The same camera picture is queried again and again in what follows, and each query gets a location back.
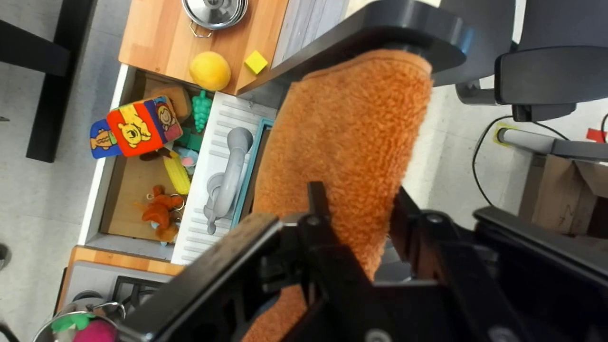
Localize wooden countertop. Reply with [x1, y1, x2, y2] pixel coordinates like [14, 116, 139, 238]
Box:
[118, 0, 291, 97]

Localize grey tube yellow ring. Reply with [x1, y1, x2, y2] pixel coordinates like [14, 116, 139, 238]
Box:
[496, 124, 608, 162]

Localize black toy stove top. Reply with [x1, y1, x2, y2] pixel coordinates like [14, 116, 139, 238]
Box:
[111, 274, 170, 312]

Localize black cable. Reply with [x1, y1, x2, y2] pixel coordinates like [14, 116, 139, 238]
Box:
[472, 112, 572, 211]

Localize black padded chair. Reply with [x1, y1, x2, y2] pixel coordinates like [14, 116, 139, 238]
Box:
[455, 0, 608, 122]

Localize green grapes toy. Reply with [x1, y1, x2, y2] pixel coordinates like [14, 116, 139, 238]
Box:
[189, 90, 215, 135]

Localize white sink basin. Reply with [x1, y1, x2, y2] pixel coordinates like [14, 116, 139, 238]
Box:
[77, 63, 268, 268]

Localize yellow lemon toy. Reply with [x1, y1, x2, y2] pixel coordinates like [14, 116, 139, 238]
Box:
[189, 50, 234, 93]

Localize black kitchen frame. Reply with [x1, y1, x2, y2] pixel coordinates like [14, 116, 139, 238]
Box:
[236, 0, 477, 112]

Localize orange terry towel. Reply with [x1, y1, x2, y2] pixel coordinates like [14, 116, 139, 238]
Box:
[240, 48, 436, 342]

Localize yellow banana toy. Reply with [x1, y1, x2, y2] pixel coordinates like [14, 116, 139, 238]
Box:
[160, 149, 194, 198]

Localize metal pot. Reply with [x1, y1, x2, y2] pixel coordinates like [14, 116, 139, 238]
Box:
[35, 301, 130, 342]

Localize grey wood-pattern back panel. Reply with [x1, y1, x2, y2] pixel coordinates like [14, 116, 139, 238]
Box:
[272, 0, 352, 69]

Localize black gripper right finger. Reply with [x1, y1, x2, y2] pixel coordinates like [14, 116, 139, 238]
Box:
[388, 188, 608, 342]

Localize brown cardboard box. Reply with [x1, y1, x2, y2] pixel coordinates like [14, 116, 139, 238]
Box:
[517, 150, 608, 240]

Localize colourful picture cube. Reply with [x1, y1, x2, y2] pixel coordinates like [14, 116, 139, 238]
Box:
[105, 95, 187, 160]

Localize wooden stove counter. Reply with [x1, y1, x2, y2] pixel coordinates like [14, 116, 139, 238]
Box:
[54, 245, 187, 320]

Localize grey toy faucet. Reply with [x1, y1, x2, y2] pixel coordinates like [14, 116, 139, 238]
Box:
[202, 126, 255, 236]

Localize small yellow cube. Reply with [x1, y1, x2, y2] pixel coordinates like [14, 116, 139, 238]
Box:
[244, 50, 272, 78]

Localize black stand bars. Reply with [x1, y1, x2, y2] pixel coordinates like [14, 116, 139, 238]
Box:
[0, 0, 97, 164]

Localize small blue picture toy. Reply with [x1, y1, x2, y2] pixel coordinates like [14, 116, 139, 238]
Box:
[88, 118, 124, 160]

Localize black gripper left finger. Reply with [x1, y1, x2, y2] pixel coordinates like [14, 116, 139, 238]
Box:
[120, 181, 382, 342]

